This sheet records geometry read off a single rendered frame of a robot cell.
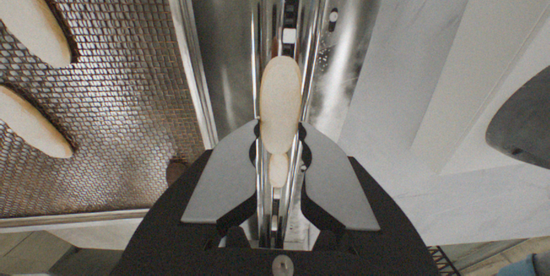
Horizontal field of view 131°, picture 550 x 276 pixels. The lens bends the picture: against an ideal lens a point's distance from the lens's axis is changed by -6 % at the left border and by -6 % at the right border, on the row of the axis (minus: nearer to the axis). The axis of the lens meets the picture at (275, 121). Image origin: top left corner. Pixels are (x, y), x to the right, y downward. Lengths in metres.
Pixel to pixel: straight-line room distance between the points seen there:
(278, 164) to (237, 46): 0.20
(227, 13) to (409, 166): 0.44
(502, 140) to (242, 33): 0.36
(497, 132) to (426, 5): 0.18
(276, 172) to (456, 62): 0.31
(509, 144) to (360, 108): 0.17
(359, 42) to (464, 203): 0.58
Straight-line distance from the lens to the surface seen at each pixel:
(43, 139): 0.31
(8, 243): 3.59
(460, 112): 0.32
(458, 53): 0.32
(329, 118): 0.22
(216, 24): 0.24
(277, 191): 0.32
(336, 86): 0.20
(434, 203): 0.62
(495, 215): 0.85
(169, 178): 0.27
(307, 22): 0.20
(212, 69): 0.25
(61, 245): 2.88
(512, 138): 0.32
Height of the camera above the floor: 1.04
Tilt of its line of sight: 60 degrees down
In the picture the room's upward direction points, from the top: 177 degrees counter-clockwise
